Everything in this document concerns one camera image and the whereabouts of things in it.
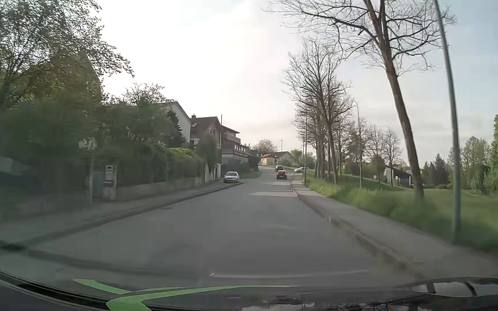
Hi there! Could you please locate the white house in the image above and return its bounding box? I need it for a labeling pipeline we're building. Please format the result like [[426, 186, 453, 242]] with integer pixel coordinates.
[[160, 101, 193, 145]]

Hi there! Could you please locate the green grass field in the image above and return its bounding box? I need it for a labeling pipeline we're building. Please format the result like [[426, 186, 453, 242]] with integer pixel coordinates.
[[305, 173, 498, 264]]

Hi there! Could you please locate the dark low building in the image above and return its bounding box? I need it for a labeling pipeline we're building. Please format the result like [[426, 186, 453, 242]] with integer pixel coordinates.
[[384, 166, 415, 187]]

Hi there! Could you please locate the house with brown roof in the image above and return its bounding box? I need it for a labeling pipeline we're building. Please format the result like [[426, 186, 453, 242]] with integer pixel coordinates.
[[260, 151, 295, 167]]

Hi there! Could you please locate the car's own bonnet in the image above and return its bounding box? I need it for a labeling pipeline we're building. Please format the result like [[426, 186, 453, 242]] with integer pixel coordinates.
[[0, 261, 498, 311]]

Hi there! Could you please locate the grey asphalt road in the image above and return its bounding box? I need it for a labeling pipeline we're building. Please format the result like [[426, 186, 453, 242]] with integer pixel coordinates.
[[0, 166, 422, 290]]

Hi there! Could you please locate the large leafy tree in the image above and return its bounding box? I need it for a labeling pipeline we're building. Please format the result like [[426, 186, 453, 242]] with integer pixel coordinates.
[[0, 0, 134, 204]]

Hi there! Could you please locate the green hedge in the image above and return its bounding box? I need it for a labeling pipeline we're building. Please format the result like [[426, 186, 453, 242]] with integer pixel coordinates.
[[95, 140, 206, 187]]

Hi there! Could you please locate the row of bare trees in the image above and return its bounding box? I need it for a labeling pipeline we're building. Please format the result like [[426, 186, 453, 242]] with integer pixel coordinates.
[[284, 41, 404, 187]]

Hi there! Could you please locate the low stone wall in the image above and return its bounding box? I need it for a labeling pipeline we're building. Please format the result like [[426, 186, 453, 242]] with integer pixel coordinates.
[[115, 175, 206, 202]]

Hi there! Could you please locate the grey paved pavement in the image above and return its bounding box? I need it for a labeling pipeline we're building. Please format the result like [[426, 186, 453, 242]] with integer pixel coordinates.
[[0, 181, 243, 247], [291, 173, 498, 281]]

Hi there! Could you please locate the grey lamp post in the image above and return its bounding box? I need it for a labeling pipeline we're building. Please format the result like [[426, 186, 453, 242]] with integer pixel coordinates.
[[433, 0, 462, 243]]

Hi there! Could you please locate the stone gate pillar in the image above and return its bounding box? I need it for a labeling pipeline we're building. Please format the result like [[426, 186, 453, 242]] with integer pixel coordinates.
[[102, 164, 118, 201]]

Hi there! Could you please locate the tall bare tree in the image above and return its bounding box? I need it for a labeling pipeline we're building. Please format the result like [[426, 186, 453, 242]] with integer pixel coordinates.
[[266, 0, 457, 203]]

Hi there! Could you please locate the brown house with balconies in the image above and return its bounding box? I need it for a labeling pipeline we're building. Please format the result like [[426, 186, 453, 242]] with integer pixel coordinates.
[[190, 114, 259, 173]]

